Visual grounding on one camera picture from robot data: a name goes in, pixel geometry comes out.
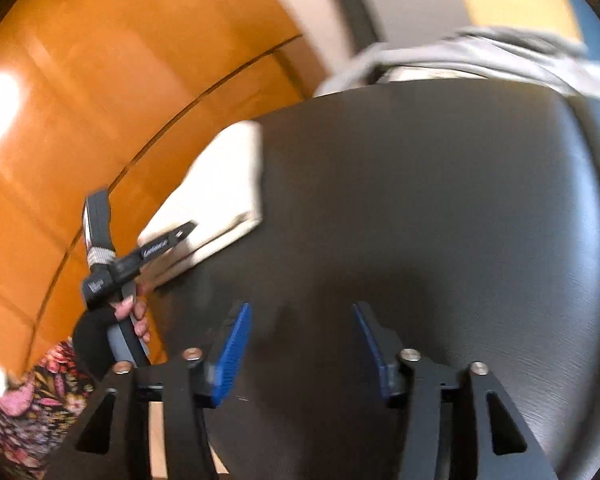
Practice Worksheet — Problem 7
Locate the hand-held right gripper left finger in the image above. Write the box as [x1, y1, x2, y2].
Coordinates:
[42, 302, 254, 480]

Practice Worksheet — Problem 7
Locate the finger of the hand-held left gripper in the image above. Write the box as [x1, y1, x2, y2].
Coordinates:
[137, 220, 199, 267]

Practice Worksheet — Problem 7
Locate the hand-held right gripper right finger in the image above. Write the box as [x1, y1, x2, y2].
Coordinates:
[351, 301, 562, 480]

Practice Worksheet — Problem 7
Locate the beige knit sweater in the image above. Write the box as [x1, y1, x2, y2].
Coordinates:
[137, 121, 266, 286]

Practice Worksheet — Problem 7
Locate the person's left hand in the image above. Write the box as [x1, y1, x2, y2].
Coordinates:
[72, 295, 152, 379]

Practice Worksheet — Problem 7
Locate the grey cloth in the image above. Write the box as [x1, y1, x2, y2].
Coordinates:
[312, 25, 600, 107]

